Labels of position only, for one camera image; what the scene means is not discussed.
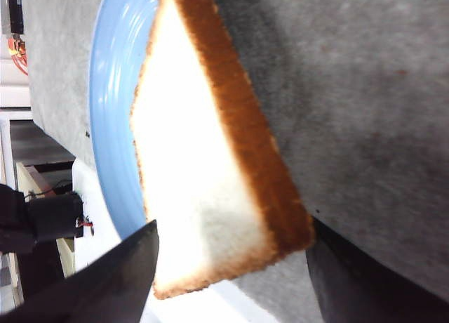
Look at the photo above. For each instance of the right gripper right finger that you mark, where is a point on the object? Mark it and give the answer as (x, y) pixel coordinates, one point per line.
(350, 286)

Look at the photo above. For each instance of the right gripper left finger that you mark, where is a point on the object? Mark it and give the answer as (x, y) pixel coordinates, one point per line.
(114, 288)

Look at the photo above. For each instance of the white bread slice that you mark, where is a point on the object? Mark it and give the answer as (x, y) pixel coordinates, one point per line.
(210, 171)

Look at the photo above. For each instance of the blue round plate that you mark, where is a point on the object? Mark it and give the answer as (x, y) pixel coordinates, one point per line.
(120, 39)

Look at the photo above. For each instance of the black front camera on stand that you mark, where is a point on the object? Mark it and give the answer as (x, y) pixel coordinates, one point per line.
(26, 224)

